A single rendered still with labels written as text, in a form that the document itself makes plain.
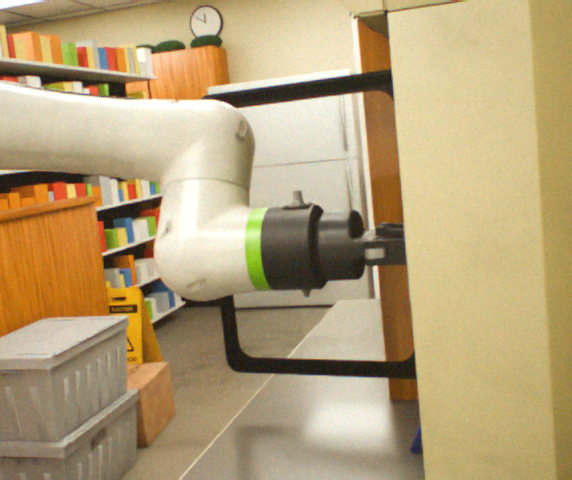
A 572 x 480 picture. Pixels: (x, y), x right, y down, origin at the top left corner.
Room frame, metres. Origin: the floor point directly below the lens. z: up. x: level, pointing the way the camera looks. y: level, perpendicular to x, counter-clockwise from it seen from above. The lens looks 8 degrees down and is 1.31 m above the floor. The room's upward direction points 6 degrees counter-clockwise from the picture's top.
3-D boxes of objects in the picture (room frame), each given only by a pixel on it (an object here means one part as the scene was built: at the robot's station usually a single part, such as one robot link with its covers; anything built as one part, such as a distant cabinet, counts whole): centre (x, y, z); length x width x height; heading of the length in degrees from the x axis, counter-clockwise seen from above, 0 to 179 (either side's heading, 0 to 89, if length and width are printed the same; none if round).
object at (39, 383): (2.86, 0.95, 0.49); 0.60 x 0.42 x 0.33; 163
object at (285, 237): (0.80, -0.02, 1.20); 0.09 x 0.06 x 0.12; 163
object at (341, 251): (0.77, -0.09, 1.20); 0.09 x 0.08 x 0.07; 73
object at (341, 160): (0.99, -0.04, 1.19); 0.30 x 0.01 x 0.40; 66
